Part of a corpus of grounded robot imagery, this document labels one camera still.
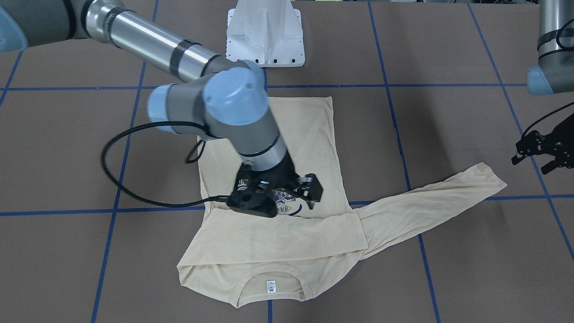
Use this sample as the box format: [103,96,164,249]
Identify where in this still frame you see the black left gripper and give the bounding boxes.
[511,119,574,175]

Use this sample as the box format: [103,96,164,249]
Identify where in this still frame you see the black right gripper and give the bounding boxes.
[236,155,323,202]

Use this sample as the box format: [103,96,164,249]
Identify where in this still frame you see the cream long-sleeve printed shirt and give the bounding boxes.
[177,97,506,307]

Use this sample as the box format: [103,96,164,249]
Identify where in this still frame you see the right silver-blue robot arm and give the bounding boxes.
[1,0,323,207]

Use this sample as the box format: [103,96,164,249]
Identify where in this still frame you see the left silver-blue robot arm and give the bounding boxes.
[511,0,574,175]

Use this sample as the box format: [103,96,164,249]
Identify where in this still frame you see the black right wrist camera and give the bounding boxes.
[226,186,278,218]

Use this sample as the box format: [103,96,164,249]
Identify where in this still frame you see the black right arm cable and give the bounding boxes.
[100,121,234,209]

